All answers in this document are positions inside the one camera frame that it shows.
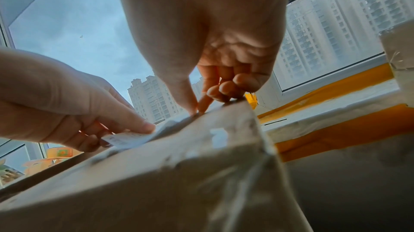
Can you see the person's right hand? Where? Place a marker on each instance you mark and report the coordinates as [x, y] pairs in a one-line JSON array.
[[200, 16]]

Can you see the person's left hand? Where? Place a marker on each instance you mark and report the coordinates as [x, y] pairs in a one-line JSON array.
[[48, 98]]

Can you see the white shipping label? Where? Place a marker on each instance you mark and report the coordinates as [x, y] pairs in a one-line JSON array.
[[129, 140]]

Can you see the large brown cardboard box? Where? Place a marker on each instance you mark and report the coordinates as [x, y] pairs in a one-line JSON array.
[[161, 187]]

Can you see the slim brown cardboard box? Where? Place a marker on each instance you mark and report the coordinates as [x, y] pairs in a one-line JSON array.
[[401, 47]]

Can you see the white window frame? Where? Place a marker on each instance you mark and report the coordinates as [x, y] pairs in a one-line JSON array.
[[271, 93]]

